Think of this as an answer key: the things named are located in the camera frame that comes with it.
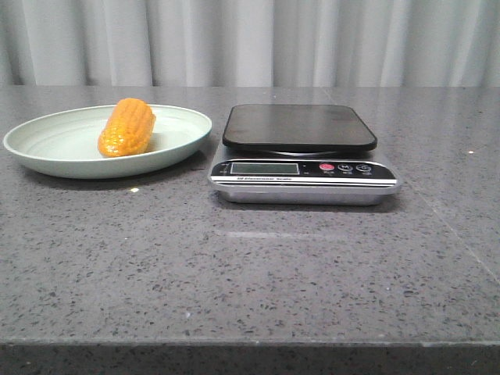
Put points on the yellow corn cob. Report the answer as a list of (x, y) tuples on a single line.
[(128, 130)]

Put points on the black silver kitchen scale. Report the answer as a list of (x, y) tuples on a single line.
[(300, 154)]

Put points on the pale green plate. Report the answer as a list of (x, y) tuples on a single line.
[(65, 144)]

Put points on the grey white curtain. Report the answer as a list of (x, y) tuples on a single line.
[(251, 43)]

